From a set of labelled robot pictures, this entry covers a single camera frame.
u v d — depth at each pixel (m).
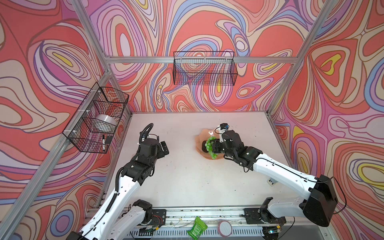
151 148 0.55
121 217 0.55
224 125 0.69
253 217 0.73
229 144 0.58
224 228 0.66
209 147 0.76
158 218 0.72
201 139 0.99
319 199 0.39
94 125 0.72
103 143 0.72
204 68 0.96
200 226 0.70
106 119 0.74
